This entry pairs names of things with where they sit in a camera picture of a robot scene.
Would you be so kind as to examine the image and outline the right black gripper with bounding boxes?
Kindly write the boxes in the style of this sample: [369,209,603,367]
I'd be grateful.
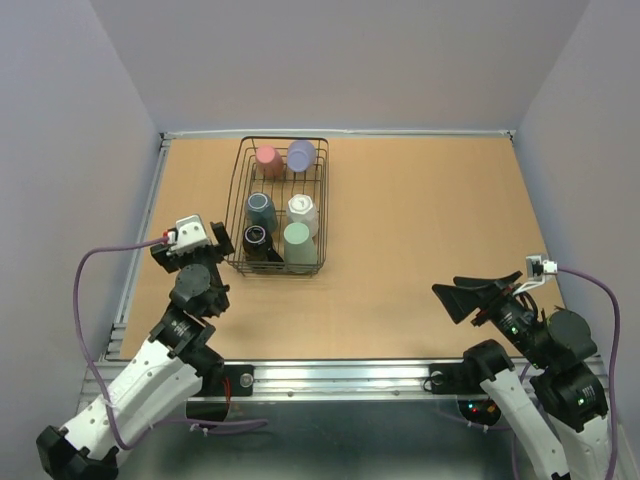
[430,267,550,366]

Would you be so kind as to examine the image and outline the black handled ceramic mug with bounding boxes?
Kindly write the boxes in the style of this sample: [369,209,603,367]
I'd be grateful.
[243,225,284,263]

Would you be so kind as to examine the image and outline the grey ceramic mug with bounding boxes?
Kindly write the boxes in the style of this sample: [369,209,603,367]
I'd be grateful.
[245,192,278,232]

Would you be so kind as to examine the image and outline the black wire dish rack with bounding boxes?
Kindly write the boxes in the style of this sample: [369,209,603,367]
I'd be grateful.
[224,136,329,275]

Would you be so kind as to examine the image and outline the green plastic cup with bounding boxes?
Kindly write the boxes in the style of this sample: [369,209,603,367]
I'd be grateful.
[283,222,318,272]

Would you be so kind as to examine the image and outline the white ceramic mug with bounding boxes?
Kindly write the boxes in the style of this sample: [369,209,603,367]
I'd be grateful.
[286,194,319,237]

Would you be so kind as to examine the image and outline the pink plastic cup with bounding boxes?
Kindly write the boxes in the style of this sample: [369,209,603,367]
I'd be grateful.
[255,145,284,179]

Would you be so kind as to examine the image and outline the purple plastic cup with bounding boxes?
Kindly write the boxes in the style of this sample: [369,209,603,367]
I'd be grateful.
[286,139,316,173]

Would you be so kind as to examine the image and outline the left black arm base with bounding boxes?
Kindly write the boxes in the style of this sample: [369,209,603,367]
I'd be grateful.
[185,363,255,428]

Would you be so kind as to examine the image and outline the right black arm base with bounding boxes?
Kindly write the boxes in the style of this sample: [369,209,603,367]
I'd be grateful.
[422,361,509,431]

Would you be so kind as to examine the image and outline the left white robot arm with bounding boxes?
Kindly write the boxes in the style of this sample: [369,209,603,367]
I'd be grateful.
[36,214,234,479]

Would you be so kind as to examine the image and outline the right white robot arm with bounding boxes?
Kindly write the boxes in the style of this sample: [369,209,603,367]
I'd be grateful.
[425,272,617,479]

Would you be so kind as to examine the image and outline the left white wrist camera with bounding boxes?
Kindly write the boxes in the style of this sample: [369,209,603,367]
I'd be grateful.
[164,214,211,256]

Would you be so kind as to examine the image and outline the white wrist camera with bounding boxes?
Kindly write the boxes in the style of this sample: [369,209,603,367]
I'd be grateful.
[514,254,558,295]
[164,214,211,256]

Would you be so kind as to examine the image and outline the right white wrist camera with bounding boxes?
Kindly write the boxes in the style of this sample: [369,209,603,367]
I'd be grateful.
[514,254,558,295]

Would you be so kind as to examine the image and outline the aluminium mounting rail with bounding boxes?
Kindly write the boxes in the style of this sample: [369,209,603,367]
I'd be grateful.
[79,355,614,404]

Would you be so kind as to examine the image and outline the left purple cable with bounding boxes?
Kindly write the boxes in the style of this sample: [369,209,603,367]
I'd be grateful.
[73,239,269,451]

